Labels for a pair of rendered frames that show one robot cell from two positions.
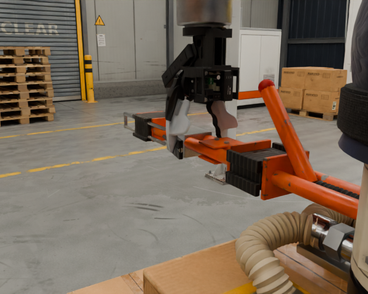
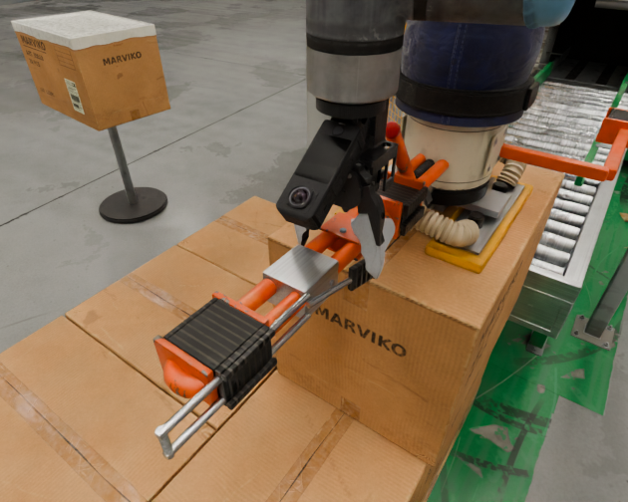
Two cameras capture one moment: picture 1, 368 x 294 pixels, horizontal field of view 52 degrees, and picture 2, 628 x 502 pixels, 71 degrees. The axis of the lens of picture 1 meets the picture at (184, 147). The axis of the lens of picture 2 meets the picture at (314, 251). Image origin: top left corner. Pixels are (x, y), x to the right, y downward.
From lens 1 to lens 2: 94 cm
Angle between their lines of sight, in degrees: 99
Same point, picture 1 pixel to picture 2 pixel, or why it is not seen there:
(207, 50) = (381, 121)
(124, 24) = not seen: outside the picture
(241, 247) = (471, 231)
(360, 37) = (509, 60)
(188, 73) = (379, 164)
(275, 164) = (415, 184)
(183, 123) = (388, 227)
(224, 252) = (408, 286)
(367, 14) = (514, 47)
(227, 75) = not seen: hidden behind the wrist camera
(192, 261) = (439, 301)
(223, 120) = not seen: hidden behind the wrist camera
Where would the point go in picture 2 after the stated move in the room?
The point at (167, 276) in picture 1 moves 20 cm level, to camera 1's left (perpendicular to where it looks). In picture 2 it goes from (472, 309) to (585, 420)
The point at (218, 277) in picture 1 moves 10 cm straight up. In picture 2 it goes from (446, 281) to (458, 230)
